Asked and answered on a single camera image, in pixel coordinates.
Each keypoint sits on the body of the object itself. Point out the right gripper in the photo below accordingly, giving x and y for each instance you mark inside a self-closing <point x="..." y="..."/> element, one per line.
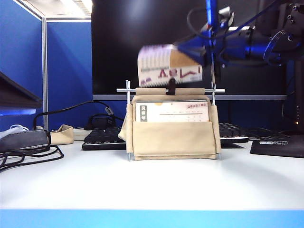
<point x="240" y="46"/>

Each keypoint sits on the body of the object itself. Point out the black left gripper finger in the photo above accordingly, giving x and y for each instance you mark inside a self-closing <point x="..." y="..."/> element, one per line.
<point x="14" y="97"/>

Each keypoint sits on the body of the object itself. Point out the white calendar page with print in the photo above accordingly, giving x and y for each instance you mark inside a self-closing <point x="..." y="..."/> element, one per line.
<point x="154" y="66"/>

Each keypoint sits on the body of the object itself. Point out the beige fabric calendar stand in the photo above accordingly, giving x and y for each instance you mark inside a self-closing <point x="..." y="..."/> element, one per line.
<point x="173" y="142"/>

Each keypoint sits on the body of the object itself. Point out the white desk calendar card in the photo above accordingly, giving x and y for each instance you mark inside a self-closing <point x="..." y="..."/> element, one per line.
<point x="171" y="112"/>

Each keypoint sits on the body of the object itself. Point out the dark grey oblong case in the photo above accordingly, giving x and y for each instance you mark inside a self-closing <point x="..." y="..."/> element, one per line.
<point x="21" y="140"/>

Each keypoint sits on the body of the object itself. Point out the beige fabric pouch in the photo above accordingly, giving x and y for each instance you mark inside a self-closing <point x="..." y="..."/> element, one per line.
<point x="63" y="135"/>

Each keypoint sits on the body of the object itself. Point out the large black computer monitor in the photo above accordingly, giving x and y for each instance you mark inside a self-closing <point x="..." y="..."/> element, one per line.
<point x="123" y="47"/>

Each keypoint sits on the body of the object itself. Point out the white power strip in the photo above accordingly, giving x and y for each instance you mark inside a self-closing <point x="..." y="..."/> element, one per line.
<point x="79" y="134"/>

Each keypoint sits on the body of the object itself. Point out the black power adapter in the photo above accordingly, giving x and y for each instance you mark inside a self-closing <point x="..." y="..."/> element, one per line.
<point x="98" y="122"/>

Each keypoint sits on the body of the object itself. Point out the black computer keyboard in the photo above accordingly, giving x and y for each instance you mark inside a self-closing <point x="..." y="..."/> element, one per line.
<point x="102" y="140"/>

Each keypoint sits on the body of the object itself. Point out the ceiling light panel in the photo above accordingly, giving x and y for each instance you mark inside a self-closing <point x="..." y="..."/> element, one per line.
<point x="78" y="6"/>

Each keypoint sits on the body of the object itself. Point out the black monitor with HSO logo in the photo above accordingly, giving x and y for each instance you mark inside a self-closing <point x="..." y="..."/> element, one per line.
<point x="299" y="99"/>

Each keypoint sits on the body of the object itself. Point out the black flat pad with label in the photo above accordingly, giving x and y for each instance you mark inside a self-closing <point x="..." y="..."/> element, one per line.
<point x="278" y="149"/>

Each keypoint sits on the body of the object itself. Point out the aluminium partition post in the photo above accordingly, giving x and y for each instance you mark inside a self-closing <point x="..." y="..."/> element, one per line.
<point x="44" y="71"/>

